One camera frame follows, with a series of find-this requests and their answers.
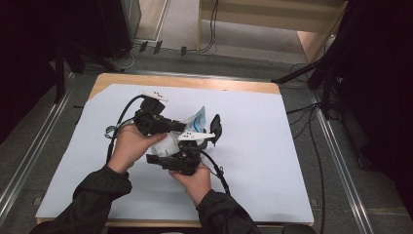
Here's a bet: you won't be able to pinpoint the dark curtain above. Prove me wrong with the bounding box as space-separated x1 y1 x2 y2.
0 0 66 144
330 0 413 218

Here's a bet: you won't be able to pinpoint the white table sheet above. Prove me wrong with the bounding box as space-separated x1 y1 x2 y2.
35 83 315 224

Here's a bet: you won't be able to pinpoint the light wooden shelf unit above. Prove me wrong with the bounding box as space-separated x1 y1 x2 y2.
196 0 349 64

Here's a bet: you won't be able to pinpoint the white floor cable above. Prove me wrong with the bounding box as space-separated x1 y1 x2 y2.
108 45 144 71

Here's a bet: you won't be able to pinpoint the black floor cables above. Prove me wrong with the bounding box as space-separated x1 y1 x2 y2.
286 62 329 234

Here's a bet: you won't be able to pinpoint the blue and white pouch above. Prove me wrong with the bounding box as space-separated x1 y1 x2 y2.
149 105 207 158

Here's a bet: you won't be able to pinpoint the person's right hand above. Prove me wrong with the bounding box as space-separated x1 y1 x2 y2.
169 163 212 208

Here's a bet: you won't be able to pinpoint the black tripod stand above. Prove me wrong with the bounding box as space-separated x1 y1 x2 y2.
53 38 126 105
271 48 345 121

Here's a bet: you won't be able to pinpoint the black hanging cable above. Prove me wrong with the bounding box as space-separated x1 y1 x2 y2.
198 0 219 54

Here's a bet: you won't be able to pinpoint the metal floor rail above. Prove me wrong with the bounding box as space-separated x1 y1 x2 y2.
308 91 374 234
0 72 76 225

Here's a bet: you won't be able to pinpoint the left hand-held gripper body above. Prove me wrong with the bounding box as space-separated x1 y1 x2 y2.
134 90 169 136

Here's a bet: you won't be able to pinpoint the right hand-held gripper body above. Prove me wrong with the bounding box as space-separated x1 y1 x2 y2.
168 131 216 176

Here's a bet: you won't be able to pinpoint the right hand-held gripper black cable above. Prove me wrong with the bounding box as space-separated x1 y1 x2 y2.
198 149 232 196

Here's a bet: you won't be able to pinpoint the person's left hand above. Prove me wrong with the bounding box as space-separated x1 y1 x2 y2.
107 122 169 175

